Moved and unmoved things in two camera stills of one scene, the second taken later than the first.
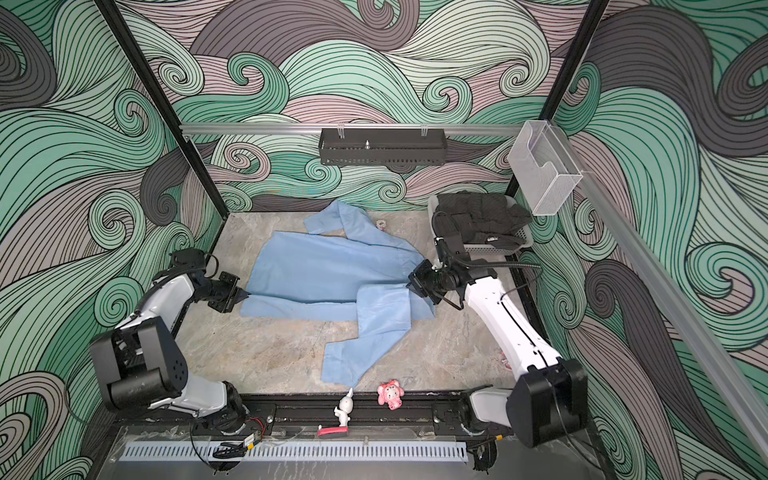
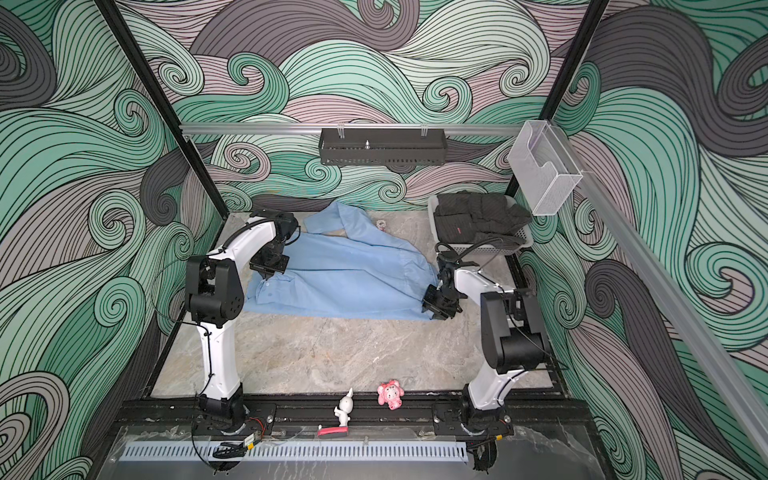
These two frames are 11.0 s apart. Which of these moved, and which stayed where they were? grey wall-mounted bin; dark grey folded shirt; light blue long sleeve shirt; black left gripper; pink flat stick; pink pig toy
Moved: black left gripper; light blue long sleeve shirt
Stayed: pink flat stick; pink pig toy; dark grey folded shirt; grey wall-mounted bin
